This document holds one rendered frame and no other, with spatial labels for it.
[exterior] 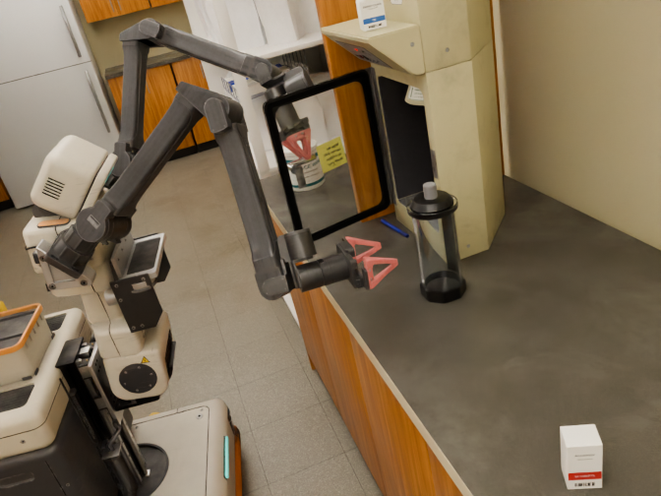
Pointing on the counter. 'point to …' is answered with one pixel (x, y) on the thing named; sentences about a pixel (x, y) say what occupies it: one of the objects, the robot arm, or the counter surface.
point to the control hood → (385, 43)
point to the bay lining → (405, 138)
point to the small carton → (371, 14)
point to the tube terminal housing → (457, 111)
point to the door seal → (284, 160)
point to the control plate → (362, 53)
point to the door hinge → (382, 134)
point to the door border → (371, 135)
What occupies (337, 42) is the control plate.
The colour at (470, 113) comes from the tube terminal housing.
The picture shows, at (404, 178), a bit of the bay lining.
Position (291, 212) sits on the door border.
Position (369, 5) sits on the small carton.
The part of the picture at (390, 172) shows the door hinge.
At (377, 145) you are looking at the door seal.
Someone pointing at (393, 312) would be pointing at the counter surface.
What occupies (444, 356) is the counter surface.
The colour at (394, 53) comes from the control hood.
